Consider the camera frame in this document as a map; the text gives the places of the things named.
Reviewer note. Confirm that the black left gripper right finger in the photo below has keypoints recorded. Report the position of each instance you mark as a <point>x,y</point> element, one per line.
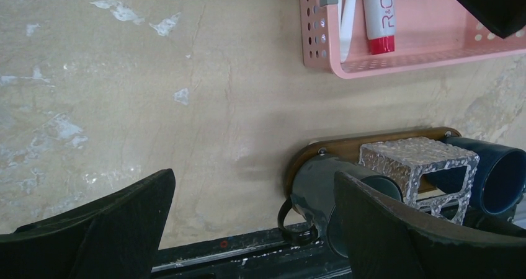
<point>387,239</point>

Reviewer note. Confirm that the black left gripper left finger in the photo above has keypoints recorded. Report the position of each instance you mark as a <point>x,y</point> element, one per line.
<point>116,236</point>

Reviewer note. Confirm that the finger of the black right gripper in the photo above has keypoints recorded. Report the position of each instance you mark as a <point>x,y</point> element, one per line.
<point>501,17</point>

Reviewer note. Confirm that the pink plastic basket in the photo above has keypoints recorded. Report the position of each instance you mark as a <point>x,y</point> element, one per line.
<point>429,33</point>

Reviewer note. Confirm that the clear glass toothbrush holder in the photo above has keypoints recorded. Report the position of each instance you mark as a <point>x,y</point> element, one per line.
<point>407,160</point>

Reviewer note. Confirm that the dark grey mug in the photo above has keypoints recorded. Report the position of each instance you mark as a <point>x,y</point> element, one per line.
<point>313,197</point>

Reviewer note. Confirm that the oval wooden tray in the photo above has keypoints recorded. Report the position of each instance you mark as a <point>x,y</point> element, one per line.
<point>347,147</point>

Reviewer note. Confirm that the red capped toothpaste tube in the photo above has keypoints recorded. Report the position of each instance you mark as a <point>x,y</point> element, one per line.
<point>380,23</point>

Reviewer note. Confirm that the dark blue mug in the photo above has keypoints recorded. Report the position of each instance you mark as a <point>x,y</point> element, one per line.
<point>499,180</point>

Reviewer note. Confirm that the black table front rail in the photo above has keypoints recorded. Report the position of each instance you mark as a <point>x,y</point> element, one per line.
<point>263,254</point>

